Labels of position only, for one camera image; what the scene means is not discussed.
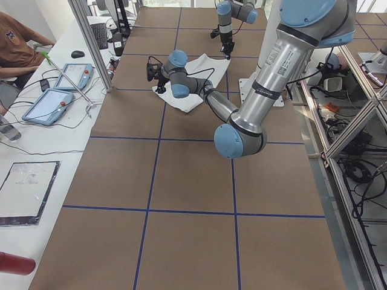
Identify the teach pendant far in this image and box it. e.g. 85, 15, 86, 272
54, 63, 94, 91

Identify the clear water bottle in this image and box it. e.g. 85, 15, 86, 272
0, 115, 22, 141

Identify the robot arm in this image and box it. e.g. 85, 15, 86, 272
210, 0, 258, 60
146, 1, 357, 159

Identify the black computer mouse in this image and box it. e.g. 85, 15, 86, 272
71, 50, 85, 59

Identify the white printed t-shirt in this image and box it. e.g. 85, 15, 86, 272
152, 50, 230, 113

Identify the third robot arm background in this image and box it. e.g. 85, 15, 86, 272
358, 42, 386, 74

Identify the aluminium frame post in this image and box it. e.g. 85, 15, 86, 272
68, 0, 113, 92

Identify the person in brown shirt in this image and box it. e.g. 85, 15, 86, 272
1, 13, 55, 89

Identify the orange tool under frame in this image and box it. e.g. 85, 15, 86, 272
325, 102, 340, 114

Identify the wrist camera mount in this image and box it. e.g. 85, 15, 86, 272
146, 56, 163, 82
210, 28, 220, 39

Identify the black keyboard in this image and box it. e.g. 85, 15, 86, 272
90, 23, 108, 50

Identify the dark red bottle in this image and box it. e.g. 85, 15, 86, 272
1, 252, 36, 276

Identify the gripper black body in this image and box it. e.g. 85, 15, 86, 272
220, 33, 235, 53
155, 73, 169, 89

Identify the teach pendant near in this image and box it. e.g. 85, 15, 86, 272
22, 88, 74, 126

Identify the teach pendant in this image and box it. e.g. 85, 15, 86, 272
22, 88, 74, 126
54, 63, 94, 91

